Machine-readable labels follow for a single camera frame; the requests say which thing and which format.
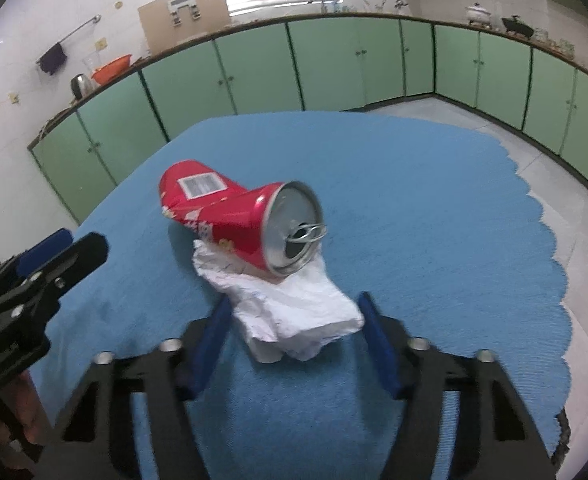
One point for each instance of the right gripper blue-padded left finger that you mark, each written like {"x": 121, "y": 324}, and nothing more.
{"x": 93, "y": 437}

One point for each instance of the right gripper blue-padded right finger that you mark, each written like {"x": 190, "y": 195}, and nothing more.
{"x": 496, "y": 437}

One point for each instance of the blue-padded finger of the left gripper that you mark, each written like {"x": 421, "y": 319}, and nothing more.
{"x": 36, "y": 257}
{"x": 62, "y": 273}

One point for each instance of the crushed red soda can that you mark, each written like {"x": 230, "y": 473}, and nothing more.
{"x": 276, "y": 228}

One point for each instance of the white tissue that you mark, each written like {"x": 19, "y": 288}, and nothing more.
{"x": 296, "y": 316}

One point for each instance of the black trash bag bin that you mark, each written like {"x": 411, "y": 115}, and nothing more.
{"x": 563, "y": 446}

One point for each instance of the green lower kitchen cabinets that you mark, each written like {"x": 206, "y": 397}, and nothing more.
{"x": 333, "y": 62}

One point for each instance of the person's left hand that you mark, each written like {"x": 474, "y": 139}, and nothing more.
{"x": 24, "y": 428}

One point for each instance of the steel electric kettle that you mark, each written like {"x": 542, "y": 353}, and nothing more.
{"x": 81, "y": 86}

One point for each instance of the orange plastic basin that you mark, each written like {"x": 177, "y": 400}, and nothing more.
{"x": 110, "y": 71}

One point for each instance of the dark hanging towel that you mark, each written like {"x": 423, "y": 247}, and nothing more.
{"x": 54, "y": 59}

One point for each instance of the metal towel bar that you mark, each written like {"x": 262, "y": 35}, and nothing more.
{"x": 91, "y": 21}

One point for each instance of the cardboard box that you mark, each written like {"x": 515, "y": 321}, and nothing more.
{"x": 168, "y": 23}

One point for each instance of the black wok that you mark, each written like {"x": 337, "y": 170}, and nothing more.
{"x": 516, "y": 27}

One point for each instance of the white cooking pot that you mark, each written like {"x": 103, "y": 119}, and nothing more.
{"x": 476, "y": 14}

